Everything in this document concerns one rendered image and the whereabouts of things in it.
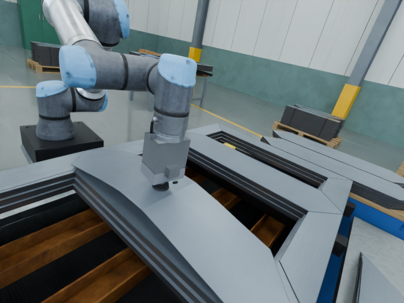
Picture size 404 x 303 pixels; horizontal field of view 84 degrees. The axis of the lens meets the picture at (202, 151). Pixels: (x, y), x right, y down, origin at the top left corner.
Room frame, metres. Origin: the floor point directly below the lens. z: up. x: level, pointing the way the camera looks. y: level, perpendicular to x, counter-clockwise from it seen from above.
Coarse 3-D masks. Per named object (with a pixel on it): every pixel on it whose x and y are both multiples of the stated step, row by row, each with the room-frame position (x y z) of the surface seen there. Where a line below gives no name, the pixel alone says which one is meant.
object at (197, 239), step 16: (208, 208) 0.44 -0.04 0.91; (224, 208) 0.46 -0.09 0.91; (192, 224) 0.37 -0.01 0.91; (208, 224) 0.39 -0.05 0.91; (224, 224) 0.41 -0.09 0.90; (240, 224) 0.42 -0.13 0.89; (176, 240) 0.32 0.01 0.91; (192, 240) 0.33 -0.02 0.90; (208, 240) 0.35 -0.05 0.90; (224, 240) 0.36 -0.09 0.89; (192, 256) 0.30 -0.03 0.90; (208, 256) 0.31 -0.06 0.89
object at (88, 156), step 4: (92, 152) 0.65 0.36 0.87; (96, 152) 0.65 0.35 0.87; (100, 152) 0.65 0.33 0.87; (104, 152) 0.66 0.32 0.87; (108, 152) 0.66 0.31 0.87; (112, 152) 0.66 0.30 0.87; (116, 152) 0.66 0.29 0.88; (80, 156) 0.60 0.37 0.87; (84, 156) 0.60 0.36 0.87; (88, 156) 0.61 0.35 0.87; (92, 156) 0.61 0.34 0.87; (96, 156) 0.61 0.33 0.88; (100, 156) 0.62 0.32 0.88; (76, 160) 0.57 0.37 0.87; (80, 160) 0.57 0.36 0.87; (84, 160) 0.58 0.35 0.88
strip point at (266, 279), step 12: (264, 264) 0.34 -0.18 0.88; (252, 276) 0.31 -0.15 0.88; (264, 276) 0.31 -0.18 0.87; (276, 276) 0.32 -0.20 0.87; (252, 288) 0.28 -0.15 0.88; (264, 288) 0.29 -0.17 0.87; (276, 288) 0.30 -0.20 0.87; (240, 300) 0.25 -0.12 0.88; (252, 300) 0.26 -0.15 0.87; (264, 300) 0.27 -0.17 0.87; (276, 300) 0.27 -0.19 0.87; (288, 300) 0.28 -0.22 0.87
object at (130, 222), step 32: (192, 160) 0.84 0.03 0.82; (288, 160) 0.97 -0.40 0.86; (0, 192) 0.39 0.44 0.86; (32, 192) 0.43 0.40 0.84; (96, 192) 0.46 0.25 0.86; (256, 192) 0.68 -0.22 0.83; (128, 224) 0.39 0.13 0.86; (160, 256) 0.32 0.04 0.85; (192, 288) 0.27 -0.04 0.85; (288, 288) 0.31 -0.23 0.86
